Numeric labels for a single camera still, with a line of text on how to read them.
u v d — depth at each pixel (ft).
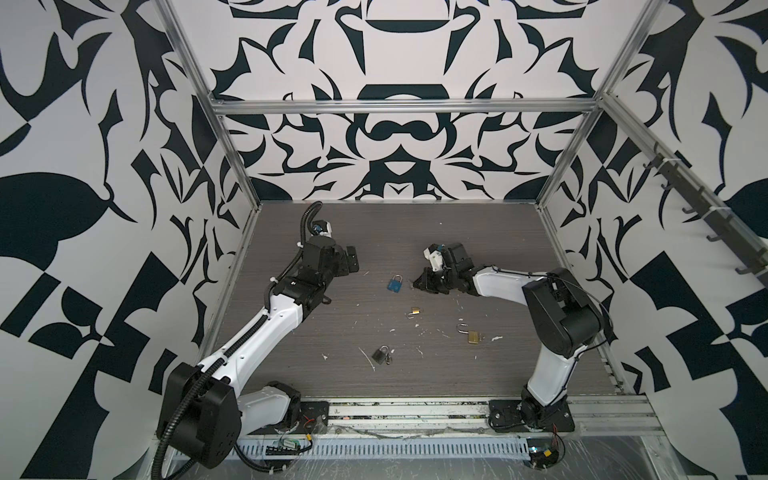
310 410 2.49
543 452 2.34
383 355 2.77
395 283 3.18
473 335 2.84
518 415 2.40
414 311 3.01
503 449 2.34
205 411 1.28
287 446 2.28
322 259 2.02
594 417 2.49
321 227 2.34
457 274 2.49
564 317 1.63
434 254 2.94
